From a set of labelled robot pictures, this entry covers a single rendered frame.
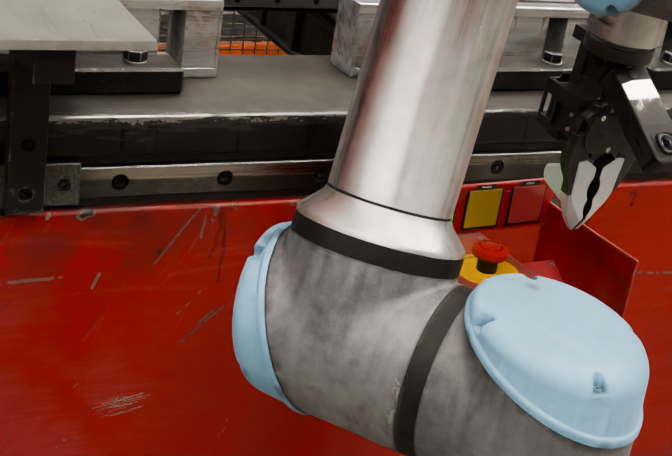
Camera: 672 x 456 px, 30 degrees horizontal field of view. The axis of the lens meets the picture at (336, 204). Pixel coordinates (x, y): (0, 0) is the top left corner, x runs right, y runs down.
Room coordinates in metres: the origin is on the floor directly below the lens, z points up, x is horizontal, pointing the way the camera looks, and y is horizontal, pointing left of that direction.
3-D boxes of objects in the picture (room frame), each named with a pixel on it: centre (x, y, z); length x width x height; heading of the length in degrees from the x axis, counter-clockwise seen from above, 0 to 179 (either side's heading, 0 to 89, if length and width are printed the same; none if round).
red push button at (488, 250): (1.20, -0.17, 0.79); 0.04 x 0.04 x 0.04
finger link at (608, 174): (1.27, -0.26, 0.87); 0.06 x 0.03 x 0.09; 32
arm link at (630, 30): (1.24, -0.26, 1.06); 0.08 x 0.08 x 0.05
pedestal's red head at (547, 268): (1.24, -0.20, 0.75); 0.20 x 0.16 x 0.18; 122
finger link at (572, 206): (1.25, -0.24, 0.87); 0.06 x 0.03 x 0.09; 32
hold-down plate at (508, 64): (1.56, -0.16, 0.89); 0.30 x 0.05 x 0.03; 118
